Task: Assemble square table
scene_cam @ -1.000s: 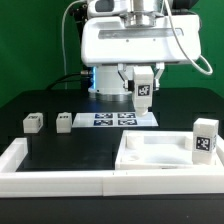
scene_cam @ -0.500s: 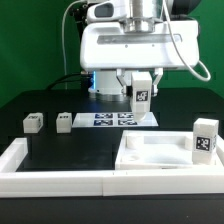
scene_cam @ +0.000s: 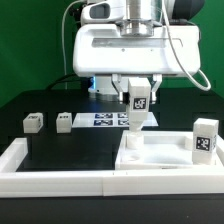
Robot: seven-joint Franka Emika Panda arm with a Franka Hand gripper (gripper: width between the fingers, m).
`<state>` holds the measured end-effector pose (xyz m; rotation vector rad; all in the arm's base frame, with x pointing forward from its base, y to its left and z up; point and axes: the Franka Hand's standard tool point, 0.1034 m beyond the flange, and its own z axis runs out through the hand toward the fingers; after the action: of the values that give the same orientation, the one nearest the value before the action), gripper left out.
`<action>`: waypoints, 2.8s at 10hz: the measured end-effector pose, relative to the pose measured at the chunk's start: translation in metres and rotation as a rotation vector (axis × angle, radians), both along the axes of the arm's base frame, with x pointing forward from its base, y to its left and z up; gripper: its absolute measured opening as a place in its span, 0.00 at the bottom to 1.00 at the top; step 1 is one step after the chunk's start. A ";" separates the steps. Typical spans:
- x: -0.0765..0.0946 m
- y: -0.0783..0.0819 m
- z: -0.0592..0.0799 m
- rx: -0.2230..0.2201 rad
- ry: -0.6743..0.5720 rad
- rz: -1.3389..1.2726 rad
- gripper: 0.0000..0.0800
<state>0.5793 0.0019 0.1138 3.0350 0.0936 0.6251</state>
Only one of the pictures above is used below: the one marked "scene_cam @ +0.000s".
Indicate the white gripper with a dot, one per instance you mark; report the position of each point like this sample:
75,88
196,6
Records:
101,50

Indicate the white square tabletop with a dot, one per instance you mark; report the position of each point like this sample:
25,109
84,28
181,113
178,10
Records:
162,150

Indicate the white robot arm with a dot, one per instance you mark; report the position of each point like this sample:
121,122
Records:
141,18

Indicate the white marker sheet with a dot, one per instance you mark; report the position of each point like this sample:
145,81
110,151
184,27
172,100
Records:
89,120

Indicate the white U-shaped fence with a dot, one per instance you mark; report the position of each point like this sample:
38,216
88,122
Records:
101,183

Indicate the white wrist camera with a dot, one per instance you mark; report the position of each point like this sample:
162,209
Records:
103,12

